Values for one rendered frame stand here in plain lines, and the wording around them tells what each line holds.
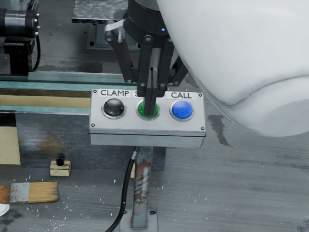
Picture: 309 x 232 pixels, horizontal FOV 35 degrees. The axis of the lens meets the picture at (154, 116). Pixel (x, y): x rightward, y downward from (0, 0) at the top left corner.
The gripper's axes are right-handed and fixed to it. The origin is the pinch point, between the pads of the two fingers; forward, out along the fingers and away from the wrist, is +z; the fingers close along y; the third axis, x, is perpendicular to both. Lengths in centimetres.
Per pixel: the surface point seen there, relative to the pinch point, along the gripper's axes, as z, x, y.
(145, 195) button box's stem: 20.9, 6.5, -0.8
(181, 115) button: 3.6, 1.2, -4.9
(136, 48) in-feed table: 56, -54, -1
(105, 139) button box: 7.4, 3.4, 6.1
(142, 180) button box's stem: 17.8, 5.2, 0.0
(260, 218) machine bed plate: 30.1, 7.0, -22.9
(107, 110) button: 3.6, 0.8, 5.8
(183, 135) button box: 5.3, 3.5, -5.2
